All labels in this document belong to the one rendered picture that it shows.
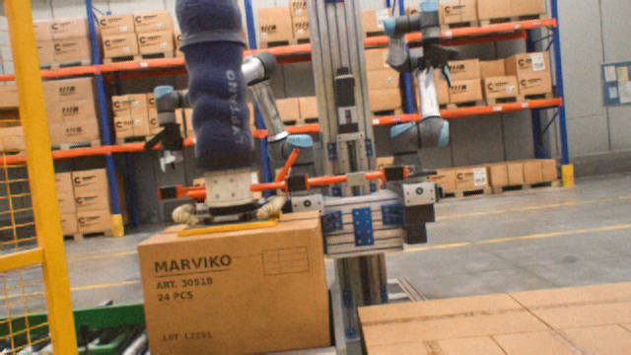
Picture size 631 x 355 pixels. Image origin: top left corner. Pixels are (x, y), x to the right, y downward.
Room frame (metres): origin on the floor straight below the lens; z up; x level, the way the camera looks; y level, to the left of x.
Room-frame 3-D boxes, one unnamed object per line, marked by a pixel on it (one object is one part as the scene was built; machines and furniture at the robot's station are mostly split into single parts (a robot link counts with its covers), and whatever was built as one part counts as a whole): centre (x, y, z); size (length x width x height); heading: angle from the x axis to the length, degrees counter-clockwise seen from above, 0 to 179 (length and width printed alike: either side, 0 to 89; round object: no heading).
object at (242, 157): (1.83, 0.29, 1.19); 0.23 x 0.23 x 0.04
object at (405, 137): (2.37, -0.49, 1.20); 0.13 x 0.12 x 0.14; 81
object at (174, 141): (2.10, 0.55, 1.31); 0.09 x 0.08 x 0.12; 87
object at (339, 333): (1.79, -0.06, 0.58); 0.70 x 0.03 x 0.06; 178
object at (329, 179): (1.94, 0.09, 1.08); 0.93 x 0.30 x 0.04; 88
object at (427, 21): (2.06, -0.57, 1.69); 0.09 x 0.08 x 0.11; 171
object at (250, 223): (1.73, 0.29, 0.97); 0.34 x 0.10 x 0.05; 88
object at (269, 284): (1.81, 0.27, 0.75); 0.60 x 0.40 x 0.40; 88
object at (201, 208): (1.83, 0.29, 1.01); 0.34 x 0.25 x 0.06; 88
